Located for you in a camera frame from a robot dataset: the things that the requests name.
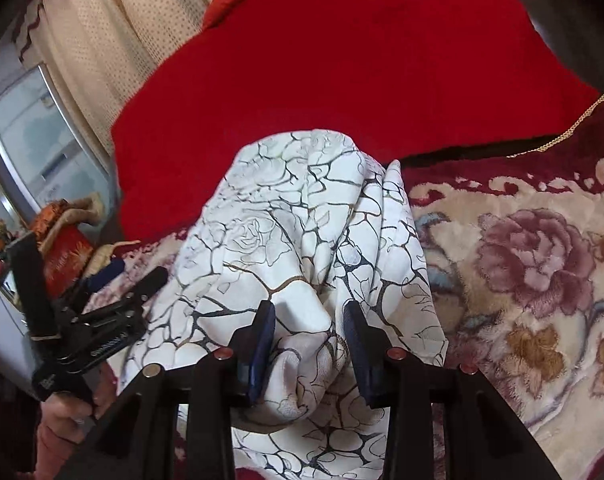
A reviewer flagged red gift box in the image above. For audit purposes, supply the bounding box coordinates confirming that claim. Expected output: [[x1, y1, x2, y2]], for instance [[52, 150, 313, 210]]
[[39, 225, 95, 301]]

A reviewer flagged cream dotted curtain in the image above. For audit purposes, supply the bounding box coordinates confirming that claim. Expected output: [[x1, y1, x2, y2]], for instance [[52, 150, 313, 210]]
[[12, 0, 227, 161]]

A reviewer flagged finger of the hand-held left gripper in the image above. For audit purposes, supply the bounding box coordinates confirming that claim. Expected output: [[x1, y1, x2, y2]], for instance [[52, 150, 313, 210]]
[[117, 266, 169, 311], [74, 260, 125, 311]]

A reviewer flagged framed glass window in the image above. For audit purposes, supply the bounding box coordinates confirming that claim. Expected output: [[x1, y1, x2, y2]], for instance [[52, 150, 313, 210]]
[[0, 62, 118, 241]]

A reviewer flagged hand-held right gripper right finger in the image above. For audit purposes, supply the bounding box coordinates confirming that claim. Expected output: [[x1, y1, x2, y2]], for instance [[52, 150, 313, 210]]
[[343, 300, 562, 480]]

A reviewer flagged person's left forearm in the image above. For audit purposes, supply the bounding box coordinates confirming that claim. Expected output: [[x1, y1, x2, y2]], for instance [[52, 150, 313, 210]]
[[34, 427, 98, 480]]

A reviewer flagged person's left hand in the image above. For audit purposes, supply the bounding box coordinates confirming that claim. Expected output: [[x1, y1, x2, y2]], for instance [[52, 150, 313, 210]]
[[39, 379, 118, 443]]

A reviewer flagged beige plush cloth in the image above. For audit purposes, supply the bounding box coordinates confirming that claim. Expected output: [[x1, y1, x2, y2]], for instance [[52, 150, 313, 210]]
[[57, 195, 128, 276]]

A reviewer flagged red blanket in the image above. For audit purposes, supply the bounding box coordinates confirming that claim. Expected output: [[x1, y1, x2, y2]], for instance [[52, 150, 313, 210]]
[[109, 0, 602, 243]]

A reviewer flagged white crackle-print garment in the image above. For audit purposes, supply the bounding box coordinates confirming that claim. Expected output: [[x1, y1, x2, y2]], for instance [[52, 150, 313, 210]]
[[119, 130, 450, 480]]

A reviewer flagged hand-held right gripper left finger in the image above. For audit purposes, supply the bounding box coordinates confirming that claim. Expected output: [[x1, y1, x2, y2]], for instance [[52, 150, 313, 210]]
[[57, 300, 277, 480]]

